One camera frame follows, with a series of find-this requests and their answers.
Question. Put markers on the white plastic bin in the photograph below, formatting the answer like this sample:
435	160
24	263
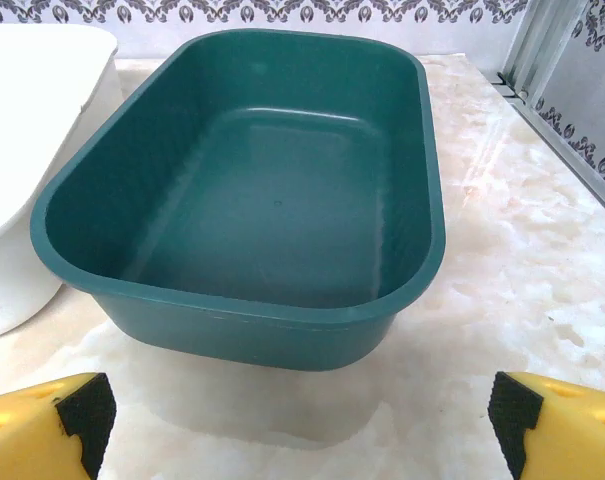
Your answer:
22	150

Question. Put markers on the aluminium frame post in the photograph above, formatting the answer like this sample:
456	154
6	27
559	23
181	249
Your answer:
542	45

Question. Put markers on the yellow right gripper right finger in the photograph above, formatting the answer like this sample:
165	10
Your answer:
572	440

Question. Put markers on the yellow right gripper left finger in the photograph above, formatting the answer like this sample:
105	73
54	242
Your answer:
22	440

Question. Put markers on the aluminium side rail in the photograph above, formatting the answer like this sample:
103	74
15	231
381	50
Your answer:
572	145

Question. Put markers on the dark green plastic bin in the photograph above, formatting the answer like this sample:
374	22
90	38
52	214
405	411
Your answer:
262	200

